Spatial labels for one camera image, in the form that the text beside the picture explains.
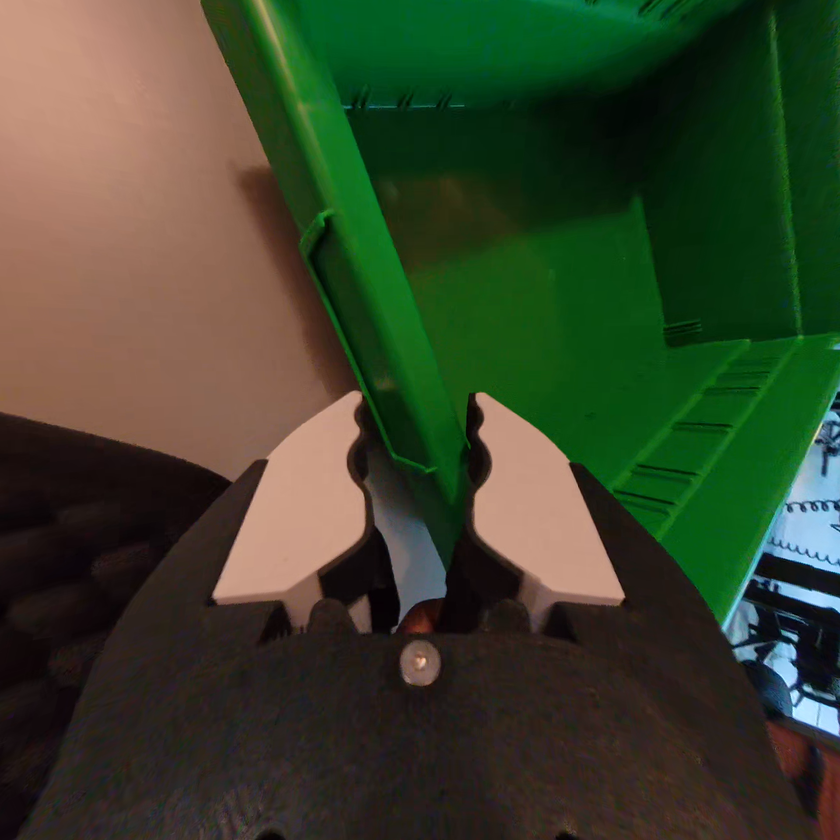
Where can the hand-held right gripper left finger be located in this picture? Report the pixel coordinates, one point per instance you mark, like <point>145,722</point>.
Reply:
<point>295,518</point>

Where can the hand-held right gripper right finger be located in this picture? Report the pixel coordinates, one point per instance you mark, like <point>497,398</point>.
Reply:
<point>544,525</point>

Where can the green plastic bin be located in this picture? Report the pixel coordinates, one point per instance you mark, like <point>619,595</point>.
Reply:
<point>558,262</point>

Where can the person's right hand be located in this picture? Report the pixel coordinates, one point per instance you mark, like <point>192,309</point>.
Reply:
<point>420,617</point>

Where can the black padded armrest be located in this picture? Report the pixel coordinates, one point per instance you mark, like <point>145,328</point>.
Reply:
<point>79,525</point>

